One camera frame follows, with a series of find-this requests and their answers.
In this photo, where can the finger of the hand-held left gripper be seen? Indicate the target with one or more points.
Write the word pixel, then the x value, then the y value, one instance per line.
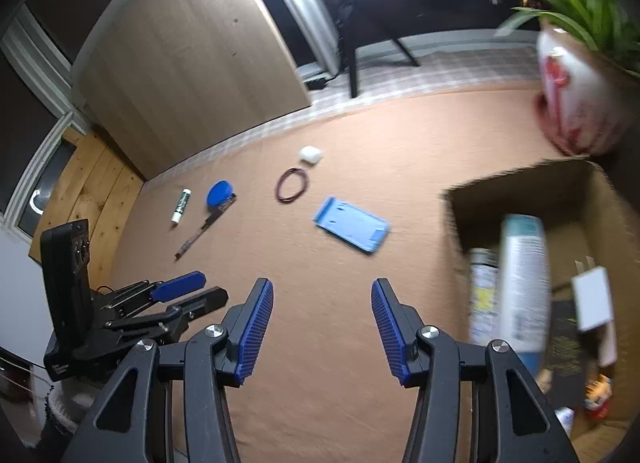
pixel 205 300
pixel 180 285

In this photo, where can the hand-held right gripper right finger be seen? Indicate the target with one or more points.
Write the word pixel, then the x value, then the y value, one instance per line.
pixel 390 328

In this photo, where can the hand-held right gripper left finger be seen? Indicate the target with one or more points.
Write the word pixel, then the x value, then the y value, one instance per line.
pixel 255 328

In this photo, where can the pen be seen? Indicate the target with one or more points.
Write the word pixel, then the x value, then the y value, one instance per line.
pixel 197 235

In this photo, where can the white green glue stick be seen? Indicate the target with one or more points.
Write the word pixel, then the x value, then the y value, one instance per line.
pixel 181 205

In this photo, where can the yellow patterned white tube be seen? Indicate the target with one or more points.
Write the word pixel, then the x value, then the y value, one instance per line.
pixel 482 293

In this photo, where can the blue tape measure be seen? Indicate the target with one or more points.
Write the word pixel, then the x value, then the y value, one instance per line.
pixel 220 194

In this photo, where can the blue plastic tray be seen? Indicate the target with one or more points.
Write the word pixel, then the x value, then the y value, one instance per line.
pixel 350 223

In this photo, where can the white teal tube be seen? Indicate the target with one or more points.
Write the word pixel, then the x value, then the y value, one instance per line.
pixel 522 283

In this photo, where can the black pouch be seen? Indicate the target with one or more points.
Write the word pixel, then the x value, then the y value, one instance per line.
pixel 565 343

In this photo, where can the white earbuds case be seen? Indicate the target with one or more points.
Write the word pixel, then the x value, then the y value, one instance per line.
pixel 310 154

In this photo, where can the white charger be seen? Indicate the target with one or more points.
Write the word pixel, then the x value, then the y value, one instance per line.
pixel 592 298

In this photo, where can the cardboard box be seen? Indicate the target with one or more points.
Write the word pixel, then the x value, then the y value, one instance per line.
pixel 565 203

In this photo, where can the small red orange object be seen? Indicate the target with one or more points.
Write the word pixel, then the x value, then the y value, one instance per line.
pixel 597 393

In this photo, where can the pine wood board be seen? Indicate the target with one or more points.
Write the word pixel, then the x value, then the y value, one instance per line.
pixel 90 183

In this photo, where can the small white patterned packet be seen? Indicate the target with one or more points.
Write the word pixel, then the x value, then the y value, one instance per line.
pixel 565 420

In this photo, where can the large wooden panel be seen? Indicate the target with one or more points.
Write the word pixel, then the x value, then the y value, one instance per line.
pixel 190 68

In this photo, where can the black power adapter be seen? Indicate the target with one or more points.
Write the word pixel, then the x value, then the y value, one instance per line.
pixel 316 81

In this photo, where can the black tripod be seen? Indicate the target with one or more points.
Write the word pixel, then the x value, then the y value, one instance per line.
pixel 353 78

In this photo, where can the white red flower pot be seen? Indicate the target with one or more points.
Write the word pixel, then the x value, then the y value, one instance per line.
pixel 575 93

